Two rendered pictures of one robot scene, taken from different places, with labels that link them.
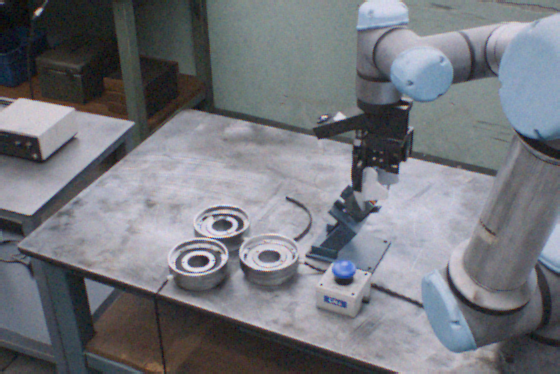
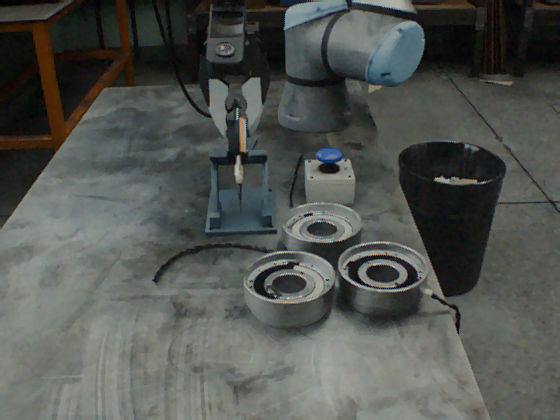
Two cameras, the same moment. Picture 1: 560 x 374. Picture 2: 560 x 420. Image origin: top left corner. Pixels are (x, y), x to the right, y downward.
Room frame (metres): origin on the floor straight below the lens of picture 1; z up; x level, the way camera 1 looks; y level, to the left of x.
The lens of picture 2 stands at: (1.54, 0.64, 1.25)
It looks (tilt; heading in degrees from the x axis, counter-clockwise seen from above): 29 degrees down; 242
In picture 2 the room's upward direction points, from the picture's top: 1 degrees counter-clockwise
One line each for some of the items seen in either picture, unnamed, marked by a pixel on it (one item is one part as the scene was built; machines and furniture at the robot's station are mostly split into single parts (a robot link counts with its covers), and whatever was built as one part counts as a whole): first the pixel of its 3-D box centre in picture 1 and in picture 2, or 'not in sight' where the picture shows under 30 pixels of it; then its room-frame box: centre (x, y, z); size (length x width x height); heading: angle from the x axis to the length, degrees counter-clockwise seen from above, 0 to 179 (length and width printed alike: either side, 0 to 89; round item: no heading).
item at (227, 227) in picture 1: (222, 229); (289, 289); (1.25, 0.10, 0.82); 0.10 x 0.10 x 0.04
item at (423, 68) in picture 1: (423, 64); not in sight; (1.09, -0.22, 1.22); 0.11 x 0.11 x 0.08; 19
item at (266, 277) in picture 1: (269, 260); (321, 234); (1.15, 0.02, 0.82); 0.10 x 0.10 x 0.04
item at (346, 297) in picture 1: (346, 290); (329, 179); (1.06, -0.11, 0.82); 0.08 x 0.07 x 0.05; 62
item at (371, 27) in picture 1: (382, 39); not in sight; (1.18, -0.17, 1.22); 0.09 x 0.08 x 0.11; 19
